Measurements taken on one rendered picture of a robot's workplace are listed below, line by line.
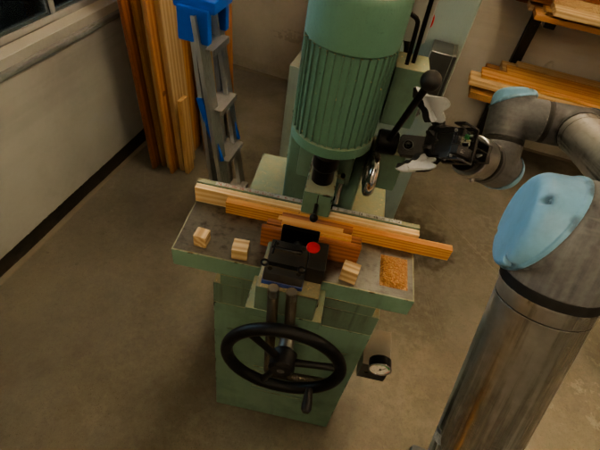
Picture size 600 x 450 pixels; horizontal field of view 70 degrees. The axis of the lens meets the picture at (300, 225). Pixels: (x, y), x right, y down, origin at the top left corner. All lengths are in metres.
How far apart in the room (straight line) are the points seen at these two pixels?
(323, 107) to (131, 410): 1.41
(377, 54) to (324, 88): 0.11
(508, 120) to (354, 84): 0.39
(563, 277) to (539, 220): 0.07
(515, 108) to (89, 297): 1.82
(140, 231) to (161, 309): 0.49
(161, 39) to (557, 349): 2.08
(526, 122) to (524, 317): 0.59
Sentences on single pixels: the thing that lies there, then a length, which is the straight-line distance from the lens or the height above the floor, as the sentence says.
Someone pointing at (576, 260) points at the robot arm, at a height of 1.43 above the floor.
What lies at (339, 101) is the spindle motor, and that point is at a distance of 0.82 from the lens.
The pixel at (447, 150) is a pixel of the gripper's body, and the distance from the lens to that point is 0.87.
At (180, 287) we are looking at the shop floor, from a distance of 2.12.
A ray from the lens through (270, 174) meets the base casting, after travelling 1.45.
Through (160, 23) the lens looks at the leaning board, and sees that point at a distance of 2.28.
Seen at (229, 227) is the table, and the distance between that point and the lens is 1.13.
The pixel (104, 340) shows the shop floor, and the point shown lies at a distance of 2.04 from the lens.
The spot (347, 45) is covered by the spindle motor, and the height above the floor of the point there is 1.43.
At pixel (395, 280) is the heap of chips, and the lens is 1.08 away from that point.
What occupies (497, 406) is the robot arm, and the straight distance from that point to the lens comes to 0.63.
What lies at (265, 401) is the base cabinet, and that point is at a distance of 1.73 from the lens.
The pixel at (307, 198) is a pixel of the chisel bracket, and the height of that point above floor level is 1.05.
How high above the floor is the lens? 1.73
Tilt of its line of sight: 46 degrees down
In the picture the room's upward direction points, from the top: 11 degrees clockwise
